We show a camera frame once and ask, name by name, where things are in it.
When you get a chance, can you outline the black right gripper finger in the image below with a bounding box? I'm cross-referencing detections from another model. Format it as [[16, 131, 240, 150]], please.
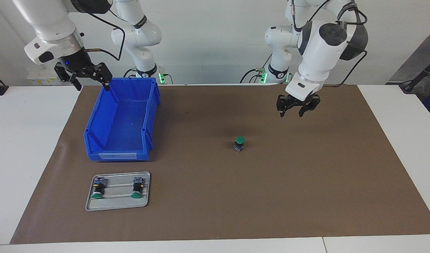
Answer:
[[84, 63, 113, 92], [54, 63, 82, 91]]

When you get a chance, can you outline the black tripod leg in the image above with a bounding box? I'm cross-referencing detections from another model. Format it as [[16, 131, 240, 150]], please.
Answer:
[[399, 56, 430, 92]]

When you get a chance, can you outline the grey metal tray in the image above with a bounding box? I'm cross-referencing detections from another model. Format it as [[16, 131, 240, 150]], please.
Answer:
[[85, 171, 151, 212]]

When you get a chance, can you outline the blue plastic storage bin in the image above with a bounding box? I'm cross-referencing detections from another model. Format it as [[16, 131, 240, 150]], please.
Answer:
[[84, 77, 161, 162]]

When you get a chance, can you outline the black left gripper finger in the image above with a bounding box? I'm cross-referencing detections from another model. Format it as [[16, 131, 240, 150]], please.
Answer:
[[277, 94, 295, 118], [299, 96, 321, 117]]

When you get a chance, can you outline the black left base cable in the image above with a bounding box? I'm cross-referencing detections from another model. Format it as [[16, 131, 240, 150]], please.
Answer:
[[240, 53, 273, 84]]

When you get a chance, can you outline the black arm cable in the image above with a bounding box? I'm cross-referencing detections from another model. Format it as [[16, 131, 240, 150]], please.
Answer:
[[291, 0, 369, 87], [82, 11, 126, 61]]

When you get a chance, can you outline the green push button switch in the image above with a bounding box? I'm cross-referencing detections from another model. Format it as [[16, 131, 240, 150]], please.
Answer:
[[233, 136, 246, 153], [131, 177, 145, 199], [91, 177, 106, 199]]

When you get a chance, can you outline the brown table mat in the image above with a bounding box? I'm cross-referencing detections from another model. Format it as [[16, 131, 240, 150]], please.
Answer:
[[9, 84, 430, 245]]

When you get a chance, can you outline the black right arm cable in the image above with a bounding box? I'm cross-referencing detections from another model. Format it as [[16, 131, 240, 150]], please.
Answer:
[[82, 11, 126, 61]]

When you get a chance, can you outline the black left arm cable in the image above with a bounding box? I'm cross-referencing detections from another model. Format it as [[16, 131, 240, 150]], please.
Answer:
[[291, 0, 369, 87]]

